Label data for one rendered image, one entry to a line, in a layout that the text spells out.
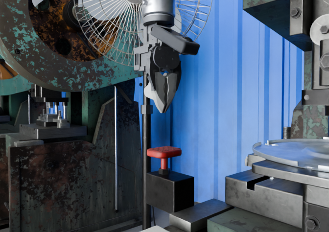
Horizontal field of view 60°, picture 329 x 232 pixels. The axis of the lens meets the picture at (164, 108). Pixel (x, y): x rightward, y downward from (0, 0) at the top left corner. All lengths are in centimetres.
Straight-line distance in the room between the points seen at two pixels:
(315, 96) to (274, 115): 139
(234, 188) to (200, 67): 182
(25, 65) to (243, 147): 149
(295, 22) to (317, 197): 31
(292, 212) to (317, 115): 37
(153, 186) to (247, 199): 20
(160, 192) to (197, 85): 182
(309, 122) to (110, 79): 114
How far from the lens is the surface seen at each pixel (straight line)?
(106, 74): 168
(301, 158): 48
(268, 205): 60
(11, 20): 156
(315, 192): 52
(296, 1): 61
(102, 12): 126
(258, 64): 206
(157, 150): 62
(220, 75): 225
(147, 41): 67
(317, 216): 53
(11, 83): 329
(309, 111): 88
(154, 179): 64
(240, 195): 63
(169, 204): 62
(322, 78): 57
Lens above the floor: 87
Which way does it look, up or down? 2 degrees down
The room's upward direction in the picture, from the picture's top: straight up
